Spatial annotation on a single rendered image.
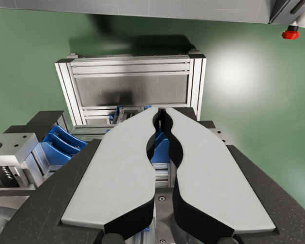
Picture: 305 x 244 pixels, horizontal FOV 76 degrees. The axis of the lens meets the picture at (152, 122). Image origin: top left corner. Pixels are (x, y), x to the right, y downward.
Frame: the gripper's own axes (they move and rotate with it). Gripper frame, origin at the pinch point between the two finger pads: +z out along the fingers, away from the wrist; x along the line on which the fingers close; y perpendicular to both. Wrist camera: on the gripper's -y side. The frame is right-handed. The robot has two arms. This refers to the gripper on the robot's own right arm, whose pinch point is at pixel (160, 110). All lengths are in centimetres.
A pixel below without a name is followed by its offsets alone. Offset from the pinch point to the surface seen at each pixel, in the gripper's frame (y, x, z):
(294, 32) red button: -1, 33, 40
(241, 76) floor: 37, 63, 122
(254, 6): -5.6, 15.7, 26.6
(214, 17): -3.6, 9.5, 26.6
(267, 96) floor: 51, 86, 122
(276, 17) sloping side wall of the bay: -4.2, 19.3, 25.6
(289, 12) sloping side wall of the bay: -5.1, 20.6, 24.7
